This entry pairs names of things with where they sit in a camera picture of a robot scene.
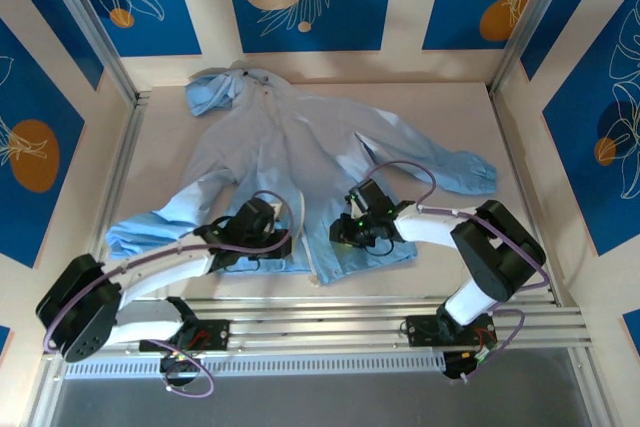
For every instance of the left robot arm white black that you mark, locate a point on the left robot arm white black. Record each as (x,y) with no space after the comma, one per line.
(160,267)

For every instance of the aluminium side rail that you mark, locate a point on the aluminium side rail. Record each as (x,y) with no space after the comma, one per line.
(127,162)

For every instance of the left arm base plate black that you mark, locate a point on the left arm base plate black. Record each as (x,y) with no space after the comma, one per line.
(215,334)

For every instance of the light blue zip jacket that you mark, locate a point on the light blue zip jacket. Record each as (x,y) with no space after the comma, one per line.
(280,147)

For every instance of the aluminium frame post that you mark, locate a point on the aluminium frame post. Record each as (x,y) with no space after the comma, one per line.
(95,32)
(530,22)

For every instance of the aluminium mounting rail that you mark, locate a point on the aluminium mounting rail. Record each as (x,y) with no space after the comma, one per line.
(320,319)

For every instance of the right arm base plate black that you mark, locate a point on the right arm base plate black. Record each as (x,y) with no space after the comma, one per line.
(420,331)

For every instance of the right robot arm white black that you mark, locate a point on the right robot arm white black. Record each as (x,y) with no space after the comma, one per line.
(425,227)

